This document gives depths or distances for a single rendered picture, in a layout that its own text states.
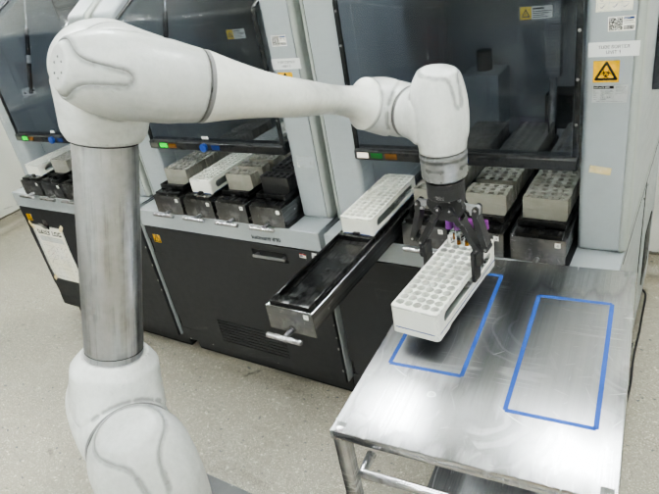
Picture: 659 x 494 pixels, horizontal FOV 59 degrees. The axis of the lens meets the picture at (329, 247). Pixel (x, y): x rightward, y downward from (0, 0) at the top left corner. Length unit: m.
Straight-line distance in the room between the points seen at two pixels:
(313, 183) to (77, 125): 1.07
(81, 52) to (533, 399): 0.86
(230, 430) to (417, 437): 1.37
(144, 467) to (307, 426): 1.34
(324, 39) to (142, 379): 1.03
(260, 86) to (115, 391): 0.56
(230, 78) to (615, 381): 0.80
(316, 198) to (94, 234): 1.04
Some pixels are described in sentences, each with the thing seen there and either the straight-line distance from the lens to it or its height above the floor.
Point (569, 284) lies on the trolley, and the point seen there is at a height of 0.82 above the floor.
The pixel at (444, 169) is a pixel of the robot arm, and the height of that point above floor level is 1.15.
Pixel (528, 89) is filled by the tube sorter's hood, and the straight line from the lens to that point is 1.49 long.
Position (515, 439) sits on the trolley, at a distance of 1.02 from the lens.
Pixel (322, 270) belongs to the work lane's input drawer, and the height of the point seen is 0.80.
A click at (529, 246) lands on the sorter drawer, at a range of 1.56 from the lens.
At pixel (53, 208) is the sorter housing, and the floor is 0.68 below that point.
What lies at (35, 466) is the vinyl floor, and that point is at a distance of 2.59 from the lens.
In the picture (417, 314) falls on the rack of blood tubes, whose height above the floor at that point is 0.91.
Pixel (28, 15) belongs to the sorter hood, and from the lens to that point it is 2.73.
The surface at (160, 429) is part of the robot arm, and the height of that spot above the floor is 0.96.
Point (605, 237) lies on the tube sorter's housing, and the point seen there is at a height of 0.78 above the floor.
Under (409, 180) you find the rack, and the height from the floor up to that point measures 0.86.
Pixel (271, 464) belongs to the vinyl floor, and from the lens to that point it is 2.16.
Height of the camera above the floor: 1.58
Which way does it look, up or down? 29 degrees down
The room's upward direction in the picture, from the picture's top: 11 degrees counter-clockwise
